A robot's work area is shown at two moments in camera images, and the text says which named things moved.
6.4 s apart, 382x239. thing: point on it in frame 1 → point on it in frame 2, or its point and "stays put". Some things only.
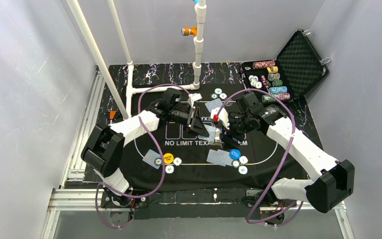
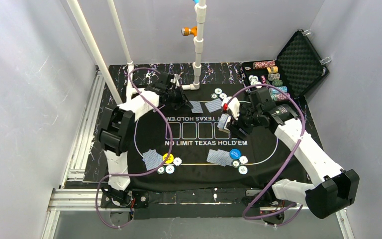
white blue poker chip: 243,160 stays put
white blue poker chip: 177,161 stays put
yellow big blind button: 168,158 stays put
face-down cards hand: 212,131 → 152,159
